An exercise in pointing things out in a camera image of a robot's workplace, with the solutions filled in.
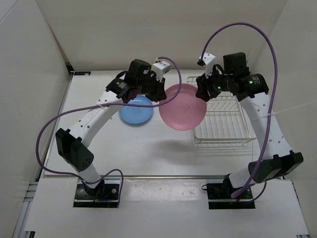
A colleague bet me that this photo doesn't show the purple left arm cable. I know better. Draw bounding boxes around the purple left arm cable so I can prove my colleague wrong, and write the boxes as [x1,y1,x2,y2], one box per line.
[36,56,183,208]

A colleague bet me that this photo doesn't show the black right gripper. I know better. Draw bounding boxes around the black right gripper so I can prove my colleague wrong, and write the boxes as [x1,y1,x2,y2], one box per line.
[196,65,233,102]

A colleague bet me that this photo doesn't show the blue plastic plate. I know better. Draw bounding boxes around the blue plastic plate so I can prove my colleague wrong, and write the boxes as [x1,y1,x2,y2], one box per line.
[119,95,154,126]

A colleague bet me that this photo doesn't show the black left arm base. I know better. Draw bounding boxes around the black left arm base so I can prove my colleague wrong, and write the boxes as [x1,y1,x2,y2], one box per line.
[73,179,121,208]

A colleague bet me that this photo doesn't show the metal wire dish rack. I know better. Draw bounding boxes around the metal wire dish rack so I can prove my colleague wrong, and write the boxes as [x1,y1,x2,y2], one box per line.
[186,75,257,150]

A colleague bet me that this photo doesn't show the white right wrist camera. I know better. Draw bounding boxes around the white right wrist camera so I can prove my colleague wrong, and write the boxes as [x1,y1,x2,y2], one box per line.
[197,53,216,78]

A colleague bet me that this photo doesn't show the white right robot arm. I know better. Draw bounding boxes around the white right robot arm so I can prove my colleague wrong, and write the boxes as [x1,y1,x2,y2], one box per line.
[196,53,304,198]

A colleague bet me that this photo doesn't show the black xdof label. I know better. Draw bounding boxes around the black xdof label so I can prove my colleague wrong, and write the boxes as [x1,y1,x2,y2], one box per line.
[74,71,91,76]

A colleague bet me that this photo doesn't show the white zip tie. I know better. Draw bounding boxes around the white zip tie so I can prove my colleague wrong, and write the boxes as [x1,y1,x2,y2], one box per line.
[250,100,317,122]

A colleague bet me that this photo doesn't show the pink plastic plate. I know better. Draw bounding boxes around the pink plastic plate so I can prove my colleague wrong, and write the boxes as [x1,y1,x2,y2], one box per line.
[158,83,207,131]

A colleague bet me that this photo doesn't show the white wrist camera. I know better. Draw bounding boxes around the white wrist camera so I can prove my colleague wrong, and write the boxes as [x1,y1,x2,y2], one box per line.
[197,53,216,78]
[152,58,171,82]

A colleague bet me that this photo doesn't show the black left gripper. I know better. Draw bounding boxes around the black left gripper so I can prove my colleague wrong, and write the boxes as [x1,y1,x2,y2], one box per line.
[136,72,166,102]

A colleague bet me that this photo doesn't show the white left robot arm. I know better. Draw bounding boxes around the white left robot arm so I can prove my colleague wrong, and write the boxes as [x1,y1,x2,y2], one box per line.
[55,59,171,199]

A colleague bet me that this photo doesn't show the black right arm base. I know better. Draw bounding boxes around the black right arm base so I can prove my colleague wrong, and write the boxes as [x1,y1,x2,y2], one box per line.
[201,182,256,210]

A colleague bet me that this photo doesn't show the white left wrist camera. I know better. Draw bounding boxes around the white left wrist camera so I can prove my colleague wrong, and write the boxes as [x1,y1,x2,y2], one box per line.
[152,58,171,82]

